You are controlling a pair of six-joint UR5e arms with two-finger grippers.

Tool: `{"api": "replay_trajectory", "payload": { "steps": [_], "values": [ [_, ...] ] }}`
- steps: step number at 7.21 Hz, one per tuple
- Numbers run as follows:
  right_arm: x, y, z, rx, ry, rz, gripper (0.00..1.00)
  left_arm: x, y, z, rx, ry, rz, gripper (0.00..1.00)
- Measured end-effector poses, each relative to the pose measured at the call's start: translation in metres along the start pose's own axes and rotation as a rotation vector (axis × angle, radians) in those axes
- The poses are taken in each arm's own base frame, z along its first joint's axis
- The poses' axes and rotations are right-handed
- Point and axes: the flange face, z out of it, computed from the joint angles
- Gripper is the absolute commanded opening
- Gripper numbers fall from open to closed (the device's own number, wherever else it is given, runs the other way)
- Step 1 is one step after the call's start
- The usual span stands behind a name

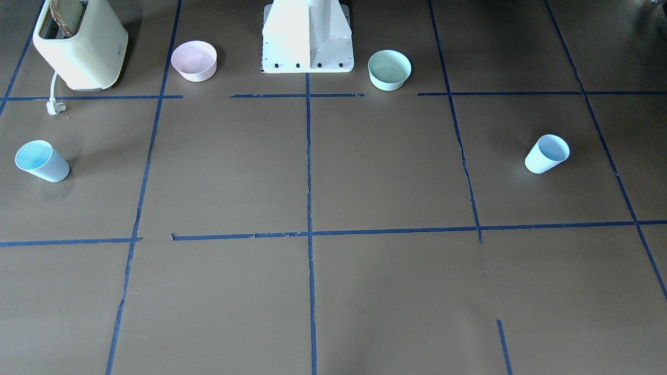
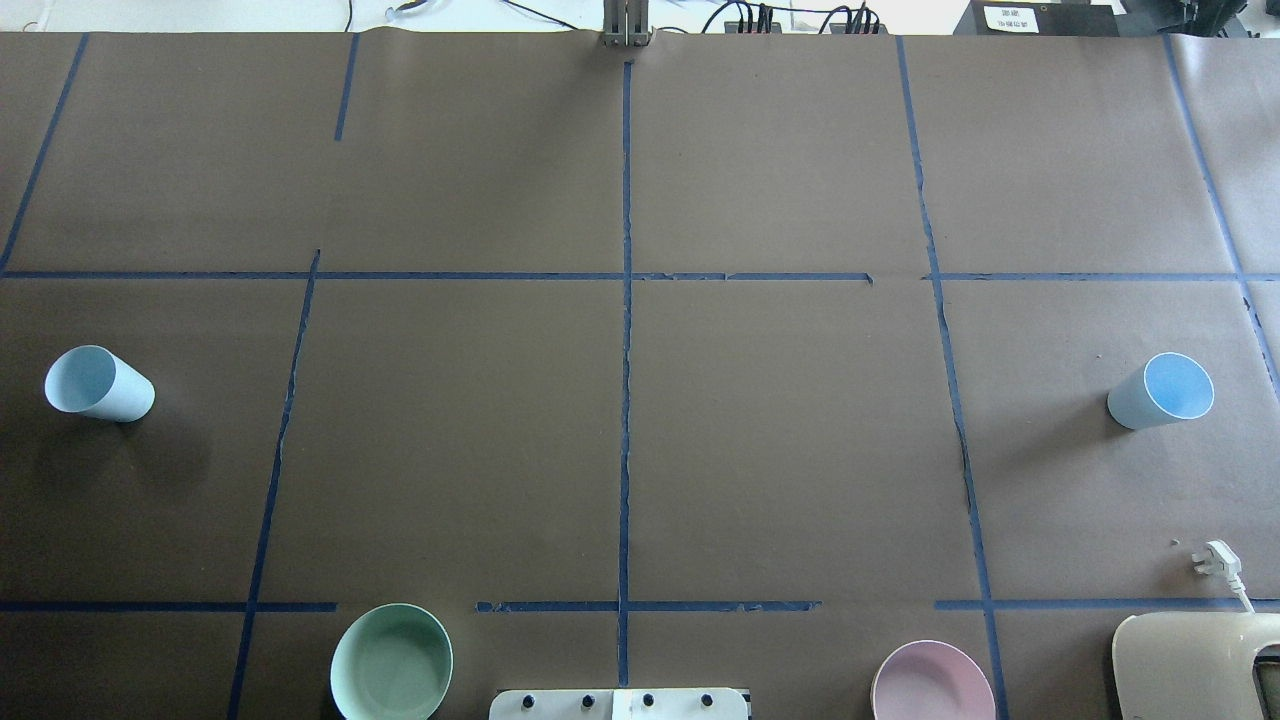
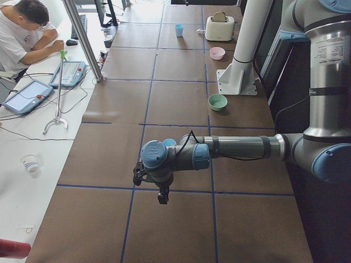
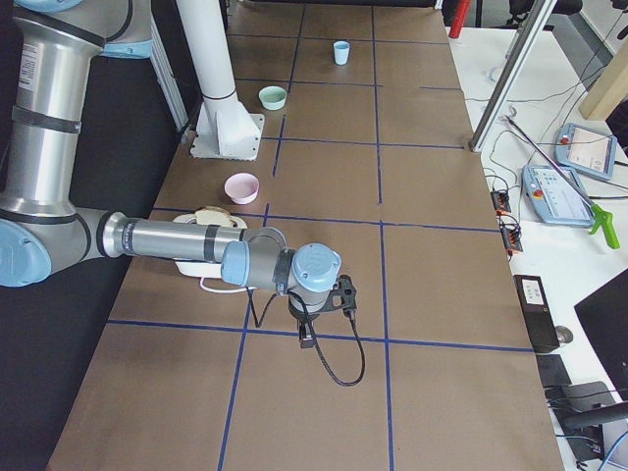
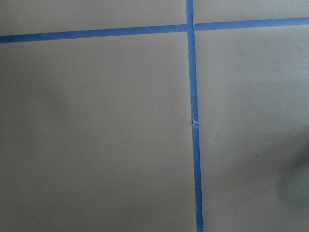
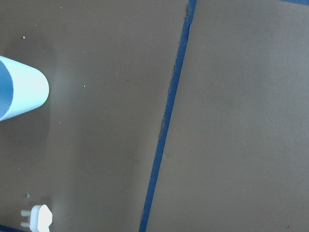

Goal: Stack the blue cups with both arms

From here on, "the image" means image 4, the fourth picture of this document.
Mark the green handled grabber tool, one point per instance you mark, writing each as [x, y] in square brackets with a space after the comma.
[602, 219]

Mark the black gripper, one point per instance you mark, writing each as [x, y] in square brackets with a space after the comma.
[300, 318]

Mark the aluminium frame post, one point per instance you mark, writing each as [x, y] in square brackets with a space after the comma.
[522, 46]

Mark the pink bowl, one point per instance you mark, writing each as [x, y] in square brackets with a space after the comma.
[242, 188]

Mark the cream toaster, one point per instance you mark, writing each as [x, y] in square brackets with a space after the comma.
[199, 269]

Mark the black power adapter box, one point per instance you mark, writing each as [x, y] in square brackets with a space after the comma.
[536, 313]

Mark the toast slice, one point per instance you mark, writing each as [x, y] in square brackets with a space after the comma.
[212, 215]

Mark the teach pendant lower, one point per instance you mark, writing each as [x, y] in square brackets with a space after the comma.
[553, 199]

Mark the black monitor corner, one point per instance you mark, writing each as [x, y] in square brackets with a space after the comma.
[603, 317]

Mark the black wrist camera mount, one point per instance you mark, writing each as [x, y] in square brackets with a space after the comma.
[342, 297]

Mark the red cylinder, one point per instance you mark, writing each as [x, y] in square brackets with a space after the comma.
[459, 18]

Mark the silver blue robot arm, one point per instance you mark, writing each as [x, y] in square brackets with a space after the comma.
[43, 233]

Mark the mint green bowl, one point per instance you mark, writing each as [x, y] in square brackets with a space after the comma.
[273, 97]

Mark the teach pendant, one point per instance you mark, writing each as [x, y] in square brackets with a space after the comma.
[589, 152]
[553, 199]

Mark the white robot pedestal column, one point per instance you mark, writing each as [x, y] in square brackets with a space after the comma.
[224, 129]

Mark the orange black connector block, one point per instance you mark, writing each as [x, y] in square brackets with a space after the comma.
[508, 225]

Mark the light blue cup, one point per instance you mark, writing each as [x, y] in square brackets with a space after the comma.
[341, 51]

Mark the teach pendant upper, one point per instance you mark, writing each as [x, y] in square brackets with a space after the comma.
[589, 152]

